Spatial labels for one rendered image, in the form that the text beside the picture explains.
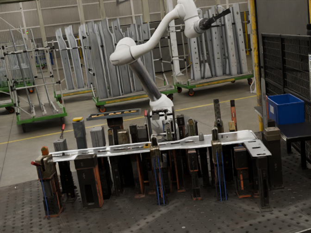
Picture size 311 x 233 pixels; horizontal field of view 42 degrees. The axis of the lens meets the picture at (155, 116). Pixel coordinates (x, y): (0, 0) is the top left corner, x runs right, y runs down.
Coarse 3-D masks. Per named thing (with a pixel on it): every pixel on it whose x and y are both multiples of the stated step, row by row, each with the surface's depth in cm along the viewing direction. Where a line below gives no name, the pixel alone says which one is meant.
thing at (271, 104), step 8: (272, 96) 274; (280, 96) 274; (288, 96) 274; (272, 104) 258; (280, 104) 245; (288, 104) 245; (296, 104) 245; (272, 112) 261; (280, 112) 246; (288, 112) 246; (296, 112) 246; (304, 112) 246; (280, 120) 247; (288, 120) 247; (296, 120) 247; (304, 120) 247
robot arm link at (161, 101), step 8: (120, 40) 302; (128, 40) 300; (128, 64) 308; (136, 64) 306; (136, 72) 309; (144, 72) 311; (144, 80) 313; (152, 80) 317; (144, 88) 317; (152, 88) 317; (152, 96) 320; (160, 96) 322; (152, 104) 323; (160, 104) 321; (168, 104) 324
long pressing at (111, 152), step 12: (228, 132) 256; (240, 132) 254; (252, 132) 251; (132, 144) 258; (168, 144) 248; (180, 144) 244; (192, 144) 241; (204, 144) 238; (228, 144) 235; (60, 156) 252; (72, 156) 248; (108, 156) 243
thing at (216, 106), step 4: (216, 100) 255; (216, 104) 259; (216, 108) 259; (216, 112) 259; (216, 116) 258; (220, 116) 258; (216, 120) 258; (220, 120) 258; (216, 124) 259; (220, 124) 259
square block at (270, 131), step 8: (264, 128) 234; (272, 128) 232; (264, 136) 235; (272, 136) 228; (280, 136) 229; (272, 144) 230; (272, 152) 231; (280, 152) 231; (272, 160) 232; (280, 160) 232; (272, 168) 233; (280, 168) 233; (272, 176) 234; (280, 176) 234; (272, 184) 235; (280, 184) 236
